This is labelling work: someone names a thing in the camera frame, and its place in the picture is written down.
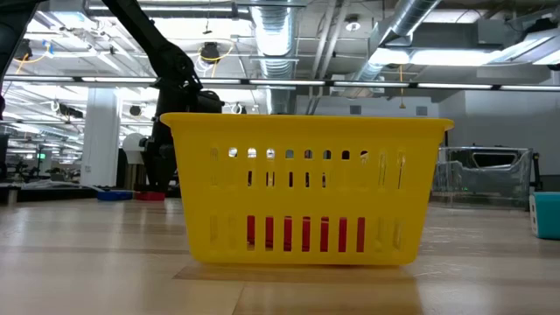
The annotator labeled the blue cube charger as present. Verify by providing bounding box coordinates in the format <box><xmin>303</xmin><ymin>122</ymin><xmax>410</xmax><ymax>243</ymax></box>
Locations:
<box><xmin>528</xmin><ymin>191</ymin><xmax>560</xmax><ymax>241</ymax></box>

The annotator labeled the yellow slotted plastic basket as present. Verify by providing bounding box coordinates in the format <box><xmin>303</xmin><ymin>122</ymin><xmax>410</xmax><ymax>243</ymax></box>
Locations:
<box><xmin>159</xmin><ymin>112</ymin><xmax>455</xmax><ymax>267</ymax></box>

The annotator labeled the clear plastic container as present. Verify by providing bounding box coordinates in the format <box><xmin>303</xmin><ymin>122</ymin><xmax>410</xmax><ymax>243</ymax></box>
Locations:
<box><xmin>430</xmin><ymin>146</ymin><xmax>535</xmax><ymax>210</ymax></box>

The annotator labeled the black overhead light bar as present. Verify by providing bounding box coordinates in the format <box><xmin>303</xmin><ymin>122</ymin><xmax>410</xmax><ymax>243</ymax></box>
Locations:
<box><xmin>0</xmin><ymin>74</ymin><xmax>560</xmax><ymax>92</ymax></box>

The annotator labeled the black ceiling device yellow cable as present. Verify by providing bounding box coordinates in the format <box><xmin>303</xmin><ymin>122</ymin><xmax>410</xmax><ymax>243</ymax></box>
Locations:
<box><xmin>199</xmin><ymin>38</ymin><xmax>235</xmax><ymax>65</ymax></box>
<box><xmin>12</xmin><ymin>38</ymin><xmax>53</xmax><ymax>75</ymax></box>

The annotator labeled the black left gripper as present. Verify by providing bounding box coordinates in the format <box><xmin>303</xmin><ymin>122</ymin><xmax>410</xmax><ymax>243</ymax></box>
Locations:
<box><xmin>139</xmin><ymin>113</ymin><xmax>182</xmax><ymax>193</ymax></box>

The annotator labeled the white bulb lamp wooden base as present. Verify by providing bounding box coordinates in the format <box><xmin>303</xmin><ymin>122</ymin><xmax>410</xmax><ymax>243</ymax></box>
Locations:
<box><xmin>121</xmin><ymin>133</ymin><xmax>150</xmax><ymax>193</ymax></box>

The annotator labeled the white building pillar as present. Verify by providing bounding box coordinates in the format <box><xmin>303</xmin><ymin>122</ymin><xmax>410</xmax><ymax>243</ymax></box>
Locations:
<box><xmin>80</xmin><ymin>87</ymin><xmax>123</xmax><ymax>188</ymax></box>

